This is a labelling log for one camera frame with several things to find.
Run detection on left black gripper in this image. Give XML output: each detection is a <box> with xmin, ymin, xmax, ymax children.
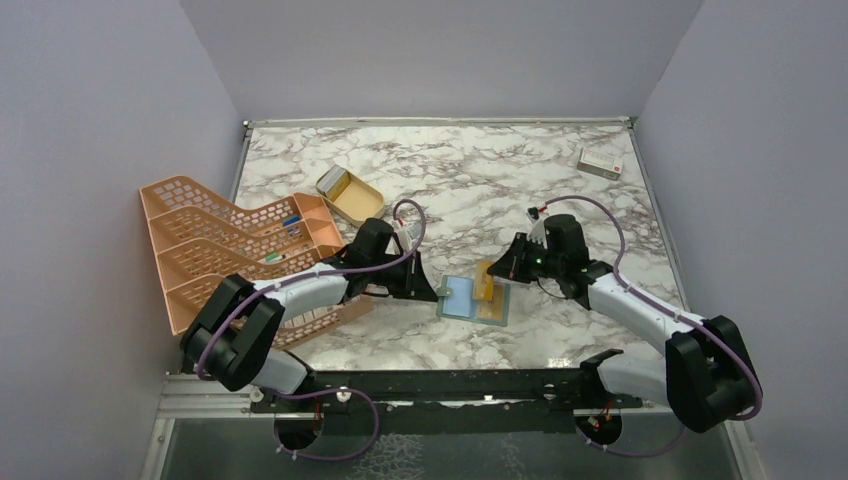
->
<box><xmin>367</xmin><ymin>248</ymin><xmax>438</xmax><ymax>302</ymax></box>

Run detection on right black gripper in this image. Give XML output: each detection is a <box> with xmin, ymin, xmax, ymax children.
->
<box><xmin>488</xmin><ymin>231</ymin><xmax>564</xmax><ymax>283</ymax></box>

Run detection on gold credit card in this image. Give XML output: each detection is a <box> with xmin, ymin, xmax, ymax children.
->
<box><xmin>477</xmin><ymin>283</ymin><xmax>509</xmax><ymax>322</ymax></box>
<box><xmin>472</xmin><ymin>260</ymin><xmax>495</xmax><ymax>302</ymax></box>

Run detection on green card holder wallet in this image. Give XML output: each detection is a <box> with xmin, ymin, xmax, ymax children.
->
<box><xmin>436</xmin><ymin>275</ymin><xmax>511</xmax><ymax>327</ymax></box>

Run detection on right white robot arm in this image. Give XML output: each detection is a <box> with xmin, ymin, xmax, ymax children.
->
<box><xmin>487</xmin><ymin>214</ymin><xmax>762</xmax><ymax>433</ymax></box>

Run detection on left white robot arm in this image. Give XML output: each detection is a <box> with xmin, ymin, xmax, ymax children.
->
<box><xmin>180</xmin><ymin>218</ymin><xmax>438</xmax><ymax>411</ymax></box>

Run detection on tan oval card tray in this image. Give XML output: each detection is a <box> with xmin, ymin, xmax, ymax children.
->
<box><xmin>319</xmin><ymin>169</ymin><xmax>385</xmax><ymax>226</ymax></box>

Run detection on silver card stack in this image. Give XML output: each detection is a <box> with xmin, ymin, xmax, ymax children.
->
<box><xmin>315</xmin><ymin>165</ymin><xmax>351</xmax><ymax>201</ymax></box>

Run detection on white red small box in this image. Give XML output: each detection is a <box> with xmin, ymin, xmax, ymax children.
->
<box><xmin>576</xmin><ymin>147</ymin><xmax>624</xmax><ymax>181</ymax></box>

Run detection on peach plastic file organizer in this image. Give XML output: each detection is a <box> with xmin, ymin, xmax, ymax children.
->
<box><xmin>139</xmin><ymin>176</ymin><xmax>343</xmax><ymax>336</ymax></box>

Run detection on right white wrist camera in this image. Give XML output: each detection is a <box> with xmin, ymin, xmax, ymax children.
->
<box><xmin>527</xmin><ymin>218</ymin><xmax>547</xmax><ymax>248</ymax></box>

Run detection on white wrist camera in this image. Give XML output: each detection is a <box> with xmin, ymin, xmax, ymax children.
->
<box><xmin>527</xmin><ymin>218</ymin><xmax>547</xmax><ymax>248</ymax></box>
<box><xmin>397</xmin><ymin>223</ymin><xmax>422</xmax><ymax>250</ymax></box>

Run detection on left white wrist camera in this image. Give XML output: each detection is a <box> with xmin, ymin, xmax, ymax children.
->
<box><xmin>397</xmin><ymin>223</ymin><xmax>422</xmax><ymax>250</ymax></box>

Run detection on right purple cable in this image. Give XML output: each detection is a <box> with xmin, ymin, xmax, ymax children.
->
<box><xmin>526</xmin><ymin>194</ymin><xmax>764</xmax><ymax>458</ymax></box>

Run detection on purple cable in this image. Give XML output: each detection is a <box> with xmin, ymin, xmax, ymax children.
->
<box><xmin>526</xmin><ymin>194</ymin><xmax>764</xmax><ymax>458</ymax></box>
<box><xmin>195</xmin><ymin>198</ymin><xmax>428</xmax><ymax>462</ymax></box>

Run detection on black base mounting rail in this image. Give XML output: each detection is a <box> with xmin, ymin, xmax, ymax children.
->
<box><xmin>250</xmin><ymin>368</ymin><xmax>643</xmax><ymax>436</ymax></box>

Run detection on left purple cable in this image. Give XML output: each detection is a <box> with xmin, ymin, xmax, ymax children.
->
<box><xmin>195</xmin><ymin>198</ymin><xmax>428</xmax><ymax>462</ymax></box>

